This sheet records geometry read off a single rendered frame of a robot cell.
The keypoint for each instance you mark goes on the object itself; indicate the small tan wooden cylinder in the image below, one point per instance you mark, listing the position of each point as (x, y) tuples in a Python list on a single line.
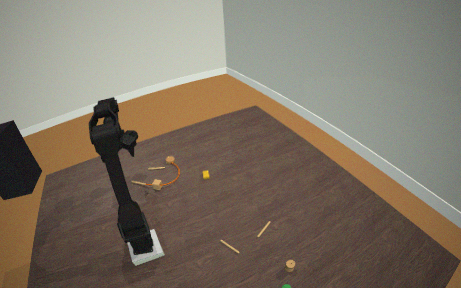
[(289, 265)]

